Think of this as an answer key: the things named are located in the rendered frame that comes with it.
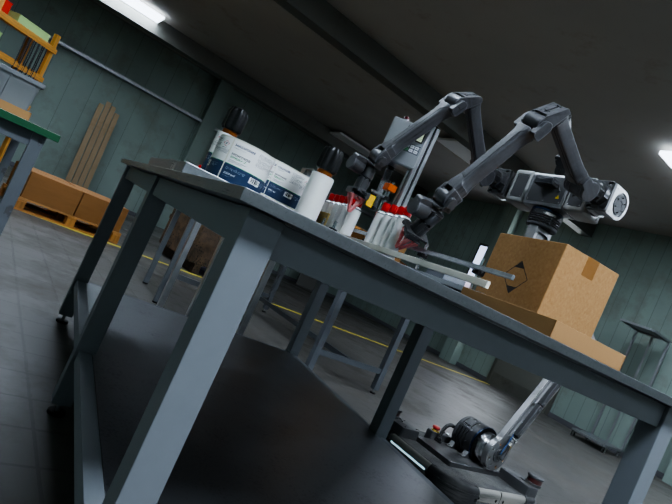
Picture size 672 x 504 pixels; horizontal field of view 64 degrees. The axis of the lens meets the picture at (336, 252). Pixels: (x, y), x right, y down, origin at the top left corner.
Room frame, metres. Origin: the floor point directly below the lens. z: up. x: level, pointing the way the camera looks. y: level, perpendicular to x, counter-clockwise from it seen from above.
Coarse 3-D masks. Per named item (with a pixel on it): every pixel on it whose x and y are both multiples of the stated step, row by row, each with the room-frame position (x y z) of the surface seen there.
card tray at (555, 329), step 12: (468, 288) 1.35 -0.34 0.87; (480, 300) 1.30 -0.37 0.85; (492, 300) 1.27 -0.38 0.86; (504, 312) 1.23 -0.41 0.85; (516, 312) 1.20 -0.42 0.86; (528, 312) 1.17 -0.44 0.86; (528, 324) 1.16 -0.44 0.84; (540, 324) 1.13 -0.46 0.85; (552, 324) 1.11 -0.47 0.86; (564, 324) 1.12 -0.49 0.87; (552, 336) 1.11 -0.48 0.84; (564, 336) 1.12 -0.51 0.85; (576, 336) 1.14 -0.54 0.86; (576, 348) 1.15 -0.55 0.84; (588, 348) 1.16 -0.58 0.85; (600, 348) 1.18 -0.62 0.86; (600, 360) 1.19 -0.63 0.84; (612, 360) 1.21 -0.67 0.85
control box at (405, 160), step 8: (400, 120) 2.27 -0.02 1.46; (392, 128) 2.27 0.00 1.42; (400, 128) 2.27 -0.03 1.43; (392, 136) 2.27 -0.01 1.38; (416, 144) 2.26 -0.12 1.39; (400, 152) 2.26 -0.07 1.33; (408, 152) 2.26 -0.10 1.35; (392, 160) 2.27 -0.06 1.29; (400, 160) 2.26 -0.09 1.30; (408, 160) 2.26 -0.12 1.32; (416, 160) 2.26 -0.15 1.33; (400, 168) 2.32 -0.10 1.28; (408, 168) 2.26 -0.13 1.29
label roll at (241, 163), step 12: (216, 144) 1.79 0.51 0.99; (228, 144) 1.73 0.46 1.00; (240, 144) 1.72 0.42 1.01; (216, 156) 1.75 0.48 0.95; (228, 156) 1.73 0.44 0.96; (240, 156) 1.72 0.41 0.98; (252, 156) 1.73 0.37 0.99; (264, 156) 1.76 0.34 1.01; (216, 168) 1.73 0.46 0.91; (228, 168) 1.72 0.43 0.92; (240, 168) 1.73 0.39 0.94; (252, 168) 1.74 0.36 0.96; (264, 168) 1.77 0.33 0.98; (228, 180) 1.72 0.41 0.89; (240, 180) 1.73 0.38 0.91; (252, 180) 1.75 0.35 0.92; (264, 180) 1.81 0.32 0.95
